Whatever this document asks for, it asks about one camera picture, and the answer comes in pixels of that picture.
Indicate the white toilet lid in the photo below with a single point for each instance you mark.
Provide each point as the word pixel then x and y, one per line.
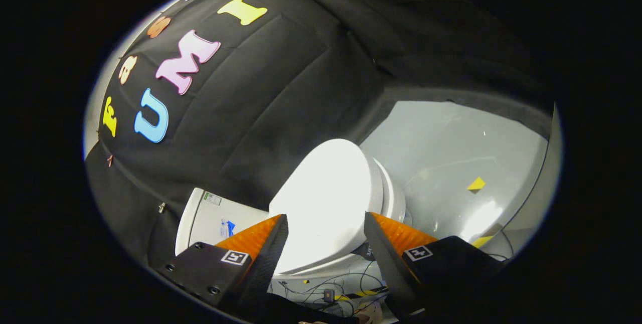
pixel 326 198

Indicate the yellow black striped floor tape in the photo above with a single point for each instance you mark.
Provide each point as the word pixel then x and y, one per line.
pixel 363 294

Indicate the white toilet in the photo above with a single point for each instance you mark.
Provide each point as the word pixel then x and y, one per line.
pixel 205 218

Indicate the small silver clip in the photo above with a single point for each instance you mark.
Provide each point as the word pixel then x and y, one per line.
pixel 161 207

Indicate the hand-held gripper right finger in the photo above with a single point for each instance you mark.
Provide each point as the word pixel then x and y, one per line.
pixel 386 259

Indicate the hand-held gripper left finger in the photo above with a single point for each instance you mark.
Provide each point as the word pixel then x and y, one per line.
pixel 266 259

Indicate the black backdrop cloth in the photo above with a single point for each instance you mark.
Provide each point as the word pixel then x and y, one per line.
pixel 281 88

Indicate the small black box device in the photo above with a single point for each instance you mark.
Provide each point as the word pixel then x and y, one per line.
pixel 328 295

